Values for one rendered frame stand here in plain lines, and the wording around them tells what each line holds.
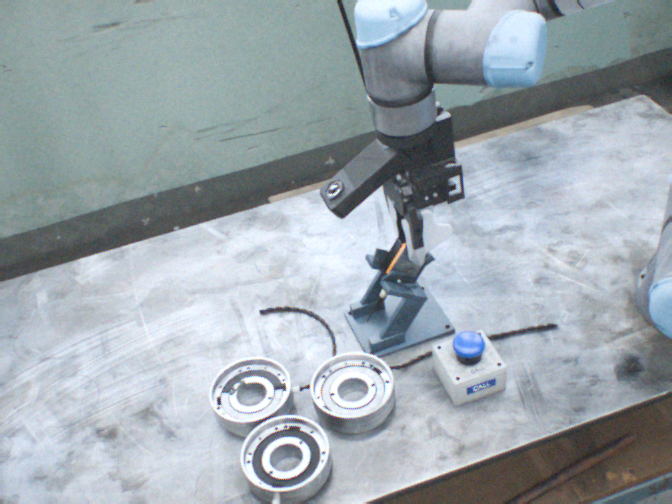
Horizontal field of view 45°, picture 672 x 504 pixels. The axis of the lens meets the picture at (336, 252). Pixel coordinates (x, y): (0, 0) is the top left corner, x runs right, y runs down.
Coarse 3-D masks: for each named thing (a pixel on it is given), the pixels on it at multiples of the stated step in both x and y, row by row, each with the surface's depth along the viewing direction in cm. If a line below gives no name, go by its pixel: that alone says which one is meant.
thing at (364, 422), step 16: (352, 352) 106; (320, 368) 104; (336, 368) 106; (368, 368) 105; (384, 368) 104; (320, 384) 104; (336, 384) 104; (352, 384) 105; (368, 384) 103; (384, 384) 103; (320, 400) 102; (336, 400) 102; (368, 400) 101; (384, 400) 99; (320, 416) 101; (336, 416) 99; (352, 416) 98; (368, 416) 98; (384, 416) 100; (352, 432) 101
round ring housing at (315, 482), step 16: (288, 416) 99; (256, 432) 98; (272, 432) 99; (320, 432) 97; (272, 448) 97; (288, 448) 98; (304, 448) 97; (320, 448) 97; (272, 464) 98; (304, 464) 95; (320, 464) 95; (256, 480) 94; (320, 480) 94; (272, 496) 93; (288, 496) 92; (304, 496) 93
